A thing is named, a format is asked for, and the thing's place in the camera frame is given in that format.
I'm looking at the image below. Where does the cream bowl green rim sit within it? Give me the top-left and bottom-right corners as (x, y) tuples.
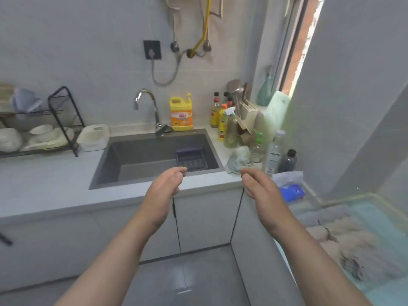
(30, 130), (57, 143)

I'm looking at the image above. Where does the yellow squeeze bottle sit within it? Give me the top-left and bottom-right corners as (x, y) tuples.
(218, 103), (229, 142)

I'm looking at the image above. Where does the grey power cable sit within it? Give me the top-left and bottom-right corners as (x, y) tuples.
(150, 59), (166, 86)

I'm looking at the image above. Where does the person's left hand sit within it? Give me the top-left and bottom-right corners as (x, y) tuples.
(140, 166), (188, 235)

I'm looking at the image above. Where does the white plastic basket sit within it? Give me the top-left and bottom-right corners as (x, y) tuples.
(76, 125), (111, 153)

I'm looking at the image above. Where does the pale green cutting board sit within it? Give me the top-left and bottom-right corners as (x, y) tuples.
(261, 91), (291, 141)

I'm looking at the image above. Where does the stainless steel pot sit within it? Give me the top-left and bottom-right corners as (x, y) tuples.
(226, 79), (244, 105)

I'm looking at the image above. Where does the blue white plastic packet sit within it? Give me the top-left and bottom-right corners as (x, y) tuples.
(272, 171), (306, 204)

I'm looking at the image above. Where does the black wire dish rack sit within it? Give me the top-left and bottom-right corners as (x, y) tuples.
(0, 85), (86, 158)

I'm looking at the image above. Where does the dark blue sink rack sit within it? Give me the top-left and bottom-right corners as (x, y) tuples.
(176, 148), (208, 171)

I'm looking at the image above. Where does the clear lid blue rim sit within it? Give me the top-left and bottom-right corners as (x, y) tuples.
(12, 88), (44, 113)

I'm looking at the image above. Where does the clear bottle white cap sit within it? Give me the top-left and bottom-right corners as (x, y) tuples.
(263, 130), (286, 176)

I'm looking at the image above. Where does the person's left forearm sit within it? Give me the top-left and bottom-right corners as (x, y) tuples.
(54, 216), (170, 306)

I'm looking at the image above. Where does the chrome kitchen faucet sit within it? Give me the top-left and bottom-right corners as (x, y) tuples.
(133, 89), (173, 136)

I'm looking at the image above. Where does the crumpled white plastic bag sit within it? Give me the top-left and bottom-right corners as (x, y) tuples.
(225, 145), (252, 175)

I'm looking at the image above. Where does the small cream bowl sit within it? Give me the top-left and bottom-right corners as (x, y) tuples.
(29, 124), (54, 136)

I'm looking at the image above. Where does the dark bottle black cap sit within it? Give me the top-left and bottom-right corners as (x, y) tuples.
(276, 149), (298, 174)

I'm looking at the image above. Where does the person's right hand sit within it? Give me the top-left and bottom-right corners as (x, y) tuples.
(240, 168), (301, 240)

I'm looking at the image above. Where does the white bowl red rim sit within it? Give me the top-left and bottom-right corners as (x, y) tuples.
(0, 127), (22, 147)

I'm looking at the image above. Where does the brown cardboard box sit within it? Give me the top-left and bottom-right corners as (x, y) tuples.
(237, 122), (255, 147)

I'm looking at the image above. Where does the yellow detergent bottle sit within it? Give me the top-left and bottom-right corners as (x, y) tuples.
(169, 92), (194, 132)

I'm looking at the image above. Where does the person's right forearm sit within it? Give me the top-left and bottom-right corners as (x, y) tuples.
(271, 219), (374, 306)

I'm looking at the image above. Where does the grey kitchen sink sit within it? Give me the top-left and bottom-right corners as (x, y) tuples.
(88, 129), (225, 190)

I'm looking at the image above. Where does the window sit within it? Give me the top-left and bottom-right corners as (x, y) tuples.
(271, 0), (326, 96)

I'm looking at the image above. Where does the grey braided faucet hose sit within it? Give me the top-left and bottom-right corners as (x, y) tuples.
(165, 49), (189, 86)

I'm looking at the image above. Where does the white base cabinet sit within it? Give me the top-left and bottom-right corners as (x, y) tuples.
(231, 191), (306, 306)

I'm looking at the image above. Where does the green cap bottle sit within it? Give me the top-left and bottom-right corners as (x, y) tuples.
(250, 132), (267, 163)

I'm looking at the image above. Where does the grey corrugated pipe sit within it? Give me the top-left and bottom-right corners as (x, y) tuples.
(199, 0), (224, 42)
(165, 0), (181, 43)

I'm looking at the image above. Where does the green glass bottle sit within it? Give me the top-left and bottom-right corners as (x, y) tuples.
(256, 65), (273, 107)

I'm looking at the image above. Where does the yellow gas hose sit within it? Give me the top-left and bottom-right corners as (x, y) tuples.
(186, 0), (212, 60)

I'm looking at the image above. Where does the black wall socket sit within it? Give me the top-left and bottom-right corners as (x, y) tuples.
(143, 40), (162, 60)

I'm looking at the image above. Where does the beige knife block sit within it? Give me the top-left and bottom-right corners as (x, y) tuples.
(239, 100), (258, 130)

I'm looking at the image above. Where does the clear plastic storage bin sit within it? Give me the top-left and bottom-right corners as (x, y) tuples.
(286, 194), (408, 306)

